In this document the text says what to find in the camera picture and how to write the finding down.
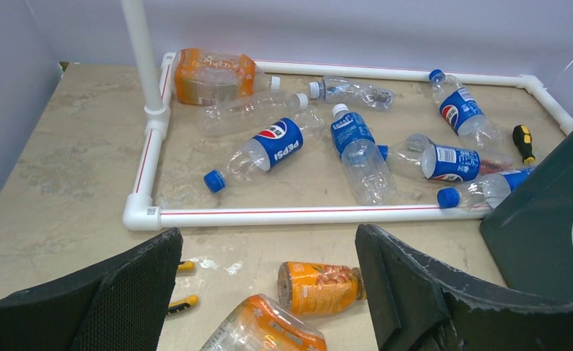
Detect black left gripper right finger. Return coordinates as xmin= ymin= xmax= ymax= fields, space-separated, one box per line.
xmin=354 ymin=224 xmax=573 ymax=350

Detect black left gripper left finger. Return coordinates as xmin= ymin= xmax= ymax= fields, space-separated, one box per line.
xmin=0 ymin=227 xmax=183 ymax=350

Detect small orange bottle amber cap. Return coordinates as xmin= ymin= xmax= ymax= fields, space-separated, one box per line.
xmin=277 ymin=261 xmax=367 ymax=315

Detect large orange label crushed bottle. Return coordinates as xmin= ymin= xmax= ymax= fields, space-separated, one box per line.
xmin=201 ymin=293 xmax=327 ymax=351

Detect dark green plastic bin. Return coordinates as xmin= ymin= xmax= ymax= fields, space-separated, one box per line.
xmin=479 ymin=132 xmax=573 ymax=303

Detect yellow black pliers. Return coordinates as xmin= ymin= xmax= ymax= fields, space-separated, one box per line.
xmin=166 ymin=260 xmax=200 ymax=317

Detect blue label bottle upright centre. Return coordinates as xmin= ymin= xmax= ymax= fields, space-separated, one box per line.
xmin=330 ymin=104 xmax=397 ymax=205

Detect clear bottle blue cap low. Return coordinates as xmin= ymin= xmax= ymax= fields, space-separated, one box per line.
xmin=437 ymin=167 xmax=535 ymax=210

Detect clear bottle blue label right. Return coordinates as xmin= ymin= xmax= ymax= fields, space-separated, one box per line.
xmin=377 ymin=133 xmax=515 ymax=184

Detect yellow black screwdriver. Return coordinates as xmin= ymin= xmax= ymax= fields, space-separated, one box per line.
xmin=512 ymin=124 xmax=536 ymax=166

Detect Pepsi bottle back right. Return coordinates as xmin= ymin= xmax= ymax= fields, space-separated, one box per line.
xmin=428 ymin=69 xmax=503 ymax=151

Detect clear Pepsi bottle blue cap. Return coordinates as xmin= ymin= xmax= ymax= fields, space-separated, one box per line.
xmin=203 ymin=108 xmax=327 ymax=193

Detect clear bottle white cap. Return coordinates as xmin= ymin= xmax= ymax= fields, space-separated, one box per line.
xmin=198 ymin=90 xmax=309 ymax=136

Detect clear crushed bottle back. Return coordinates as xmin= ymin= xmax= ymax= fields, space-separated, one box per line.
xmin=308 ymin=75 xmax=395 ymax=111

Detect orange label bottle far corner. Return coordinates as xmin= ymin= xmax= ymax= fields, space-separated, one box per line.
xmin=173 ymin=48 xmax=281 ymax=106

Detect white PVC pipe frame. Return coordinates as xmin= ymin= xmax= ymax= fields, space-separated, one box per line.
xmin=119 ymin=0 xmax=573 ymax=232

